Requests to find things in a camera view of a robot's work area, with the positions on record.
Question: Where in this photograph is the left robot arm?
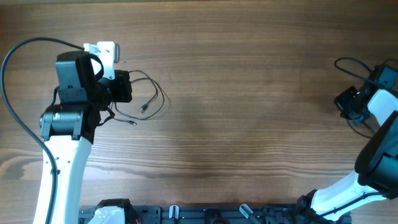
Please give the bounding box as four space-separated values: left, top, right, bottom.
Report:
34 50 132 223

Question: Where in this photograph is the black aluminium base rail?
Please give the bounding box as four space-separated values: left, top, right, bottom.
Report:
77 198 352 224

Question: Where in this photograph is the grey clamp lever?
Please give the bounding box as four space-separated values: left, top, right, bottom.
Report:
169 205 180 220
239 203 253 219

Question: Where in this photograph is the thin black cable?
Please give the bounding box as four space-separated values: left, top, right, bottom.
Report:
345 119 377 140
110 70 165 126

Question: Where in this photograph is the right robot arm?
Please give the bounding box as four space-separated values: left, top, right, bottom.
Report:
290 62 397 223

